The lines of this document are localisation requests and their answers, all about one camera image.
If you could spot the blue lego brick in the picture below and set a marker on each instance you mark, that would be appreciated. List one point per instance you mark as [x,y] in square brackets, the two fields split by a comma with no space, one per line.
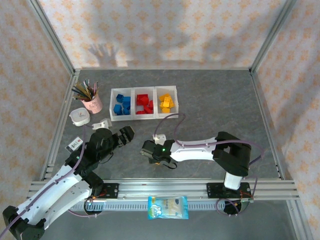
[120,98]
[127,109]
[127,100]
[117,109]

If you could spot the red lego brick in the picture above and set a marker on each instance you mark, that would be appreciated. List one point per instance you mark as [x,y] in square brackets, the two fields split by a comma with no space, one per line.
[141,112]
[142,98]

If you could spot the small red lego piece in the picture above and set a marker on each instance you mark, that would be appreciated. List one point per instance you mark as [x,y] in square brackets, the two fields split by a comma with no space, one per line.
[148,110]

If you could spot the red curved lego piece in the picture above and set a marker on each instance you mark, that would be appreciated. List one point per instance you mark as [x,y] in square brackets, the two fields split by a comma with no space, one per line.
[150,103]

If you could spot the large yellow lego brick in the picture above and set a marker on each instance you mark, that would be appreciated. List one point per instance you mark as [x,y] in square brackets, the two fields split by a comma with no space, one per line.
[171,101]

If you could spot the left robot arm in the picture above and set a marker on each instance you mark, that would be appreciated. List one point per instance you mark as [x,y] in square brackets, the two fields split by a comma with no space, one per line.
[62,190]

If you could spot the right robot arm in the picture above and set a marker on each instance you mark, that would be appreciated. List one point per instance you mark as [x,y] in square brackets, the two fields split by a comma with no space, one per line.
[192,150]

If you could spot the white plastic bin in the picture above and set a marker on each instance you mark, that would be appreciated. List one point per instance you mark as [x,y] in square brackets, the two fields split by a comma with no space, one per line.
[145,117]
[167,115]
[122,118]

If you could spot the card in plastic sleeve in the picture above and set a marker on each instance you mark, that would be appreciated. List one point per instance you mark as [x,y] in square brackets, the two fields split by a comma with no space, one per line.
[74,144]

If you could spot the white round lidded container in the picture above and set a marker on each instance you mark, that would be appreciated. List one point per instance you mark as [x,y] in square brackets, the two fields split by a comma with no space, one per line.
[80,117]

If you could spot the pink cup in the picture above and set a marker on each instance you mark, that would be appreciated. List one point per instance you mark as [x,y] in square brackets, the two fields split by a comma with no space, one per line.
[93,105]

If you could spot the blue snack bag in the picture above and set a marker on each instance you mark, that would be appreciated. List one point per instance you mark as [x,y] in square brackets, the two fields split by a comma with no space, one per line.
[167,207]

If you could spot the black pencil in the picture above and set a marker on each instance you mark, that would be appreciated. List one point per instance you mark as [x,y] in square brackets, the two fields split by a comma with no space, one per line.
[78,95]

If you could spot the pink pencil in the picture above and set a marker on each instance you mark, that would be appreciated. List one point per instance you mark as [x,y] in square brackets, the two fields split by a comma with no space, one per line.
[95,87]

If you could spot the olive pencil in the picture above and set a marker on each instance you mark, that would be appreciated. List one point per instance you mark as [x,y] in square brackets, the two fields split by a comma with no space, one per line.
[82,90]

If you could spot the teal pencil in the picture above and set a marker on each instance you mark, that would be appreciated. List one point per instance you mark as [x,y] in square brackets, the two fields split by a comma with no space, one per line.
[87,86]

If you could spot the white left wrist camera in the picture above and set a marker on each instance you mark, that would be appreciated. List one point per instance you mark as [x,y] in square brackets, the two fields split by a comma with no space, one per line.
[103,123]

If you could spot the wide aluminium rail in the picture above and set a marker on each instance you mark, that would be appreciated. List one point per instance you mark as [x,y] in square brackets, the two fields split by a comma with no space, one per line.
[162,187]

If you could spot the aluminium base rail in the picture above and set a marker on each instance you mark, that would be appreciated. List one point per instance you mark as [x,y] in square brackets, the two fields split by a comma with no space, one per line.
[162,68]
[58,125]
[267,125]

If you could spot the aluminium frame post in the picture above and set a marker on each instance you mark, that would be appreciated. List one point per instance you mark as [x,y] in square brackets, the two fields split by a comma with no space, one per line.
[50,35]
[272,35]

